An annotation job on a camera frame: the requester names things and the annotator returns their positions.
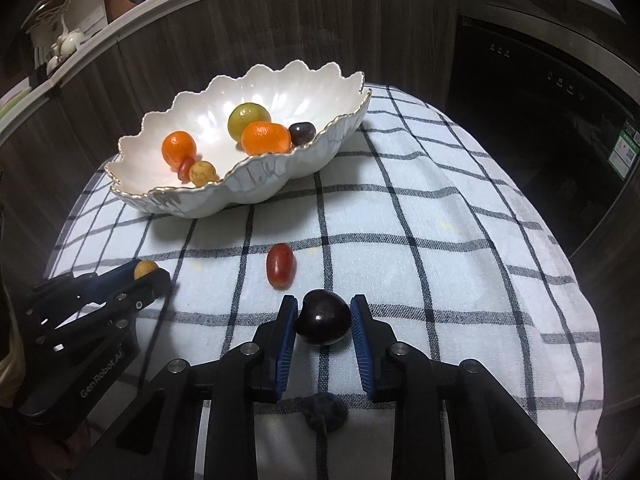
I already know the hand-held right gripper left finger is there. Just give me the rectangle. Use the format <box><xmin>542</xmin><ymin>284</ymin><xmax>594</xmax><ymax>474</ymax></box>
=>
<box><xmin>82</xmin><ymin>294</ymin><xmax>300</xmax><ymax>480</ymax></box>

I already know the black built-in dishwasher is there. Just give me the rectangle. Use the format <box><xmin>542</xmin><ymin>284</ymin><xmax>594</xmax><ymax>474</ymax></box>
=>
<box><xmin>445</xmin><ymin>2</ymin><xmax>640</xmax><ymax>271</ymax></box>

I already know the red cherry tomato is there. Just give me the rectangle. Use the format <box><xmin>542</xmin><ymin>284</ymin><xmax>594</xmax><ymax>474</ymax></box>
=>
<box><xmin>266</xmin><ymin>243</ymin><xmax>295</xmax><ymax>290</ymax></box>

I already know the white teapot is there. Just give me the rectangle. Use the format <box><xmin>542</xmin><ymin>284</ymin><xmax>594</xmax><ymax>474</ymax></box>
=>
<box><xmin>52</xmin><ymin>30</ymin><xmax>86</xmax><ymax>56</ymax></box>

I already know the large orange tangerine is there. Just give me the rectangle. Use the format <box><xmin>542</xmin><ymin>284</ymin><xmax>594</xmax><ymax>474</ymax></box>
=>
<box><xmin>241</xmin><ymin>121</ymin><xmax>292</xmax><ymax>156</ymax></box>

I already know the dark wood kitchen cabinet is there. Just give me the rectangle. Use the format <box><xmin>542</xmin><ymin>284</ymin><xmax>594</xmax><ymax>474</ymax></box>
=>
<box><xmin>0</xmin><ymin>0</ymin><xmax>458</xmax><ymax>271</ymax></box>

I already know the white checked cloth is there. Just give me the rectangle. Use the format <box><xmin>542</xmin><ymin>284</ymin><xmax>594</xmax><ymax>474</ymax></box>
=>
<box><xmin>47</xmin><ymin>82</ymin><xmax>603</xmax><ymax>480</ymax></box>

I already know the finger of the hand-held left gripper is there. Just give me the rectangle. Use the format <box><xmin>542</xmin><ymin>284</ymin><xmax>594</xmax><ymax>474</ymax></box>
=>
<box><xmin>37</xmin><ymin>269</ymin><xmax>172</xmax><ymax>353</ymax></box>
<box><xmin>32</xmin><ymin>259</ymin><xmax>146</xmax><ymax>313</ymax></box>

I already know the white scalloped bowl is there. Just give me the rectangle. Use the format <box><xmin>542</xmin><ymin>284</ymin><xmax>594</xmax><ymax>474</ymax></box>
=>
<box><xmin>104</xmin><ymin>59</ymin><xmax>373</xmax><ymax>219</ymax></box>

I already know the green plate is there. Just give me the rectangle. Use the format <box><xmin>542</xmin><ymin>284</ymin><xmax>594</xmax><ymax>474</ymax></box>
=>
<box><xmin>0</xmin><ymin>87</ymin><xmax>31</xmax><ymax>121</ymax></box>

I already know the dark purple plum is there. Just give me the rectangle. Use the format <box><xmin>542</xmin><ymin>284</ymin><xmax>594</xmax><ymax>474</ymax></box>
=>
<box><xmin>288</xmin><ymin>122</ymin><xmax>317</xmax><ymax>147</ymax></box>
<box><xmin>295</xmin><ymin>289</ymin><xmax>352</xmax><ymax>347</ymax></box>

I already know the green round fruit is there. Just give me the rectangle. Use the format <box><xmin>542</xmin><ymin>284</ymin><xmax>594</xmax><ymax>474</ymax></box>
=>
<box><xmin>228</xmin><ymin>102</ymin><xmax>271</xmax><ymax>142</ymax></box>

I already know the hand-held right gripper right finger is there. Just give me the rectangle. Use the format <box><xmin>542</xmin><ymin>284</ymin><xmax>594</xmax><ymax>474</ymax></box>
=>
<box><xmin>350</xmin><ymin>294</ymin><xmax>581</xmax><ymax>480</ymax></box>

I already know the gold wire rack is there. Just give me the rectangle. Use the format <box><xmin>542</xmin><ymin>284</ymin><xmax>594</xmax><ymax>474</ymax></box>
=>
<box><xmin>22</xmin><ymin>0</ymin><xmax>73</xmax><ymax>31</ymax></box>

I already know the small orange tangerine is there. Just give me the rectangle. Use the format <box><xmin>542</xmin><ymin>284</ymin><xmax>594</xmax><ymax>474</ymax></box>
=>
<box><xmin>161</xmin><ymin>131</ymin><xmax>197</xmax><ymax>168</ymax></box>

